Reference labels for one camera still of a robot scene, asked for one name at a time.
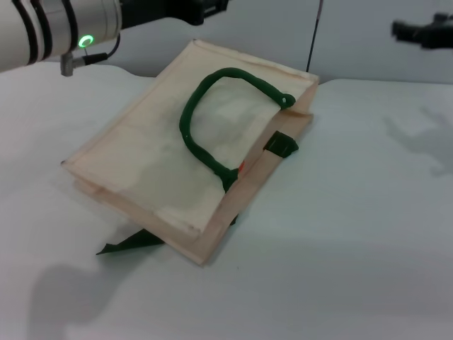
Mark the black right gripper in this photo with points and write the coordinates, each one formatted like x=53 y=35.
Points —
x=437 y=35

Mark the orange toy fruit with stem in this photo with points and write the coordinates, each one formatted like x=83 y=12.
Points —
x=242 y=166

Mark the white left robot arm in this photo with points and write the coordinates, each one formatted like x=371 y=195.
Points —
x=46 y=25

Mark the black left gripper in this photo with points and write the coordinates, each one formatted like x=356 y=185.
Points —
x=155 y=12

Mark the thin dark background pole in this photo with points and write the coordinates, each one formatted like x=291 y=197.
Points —
x=315 y=35

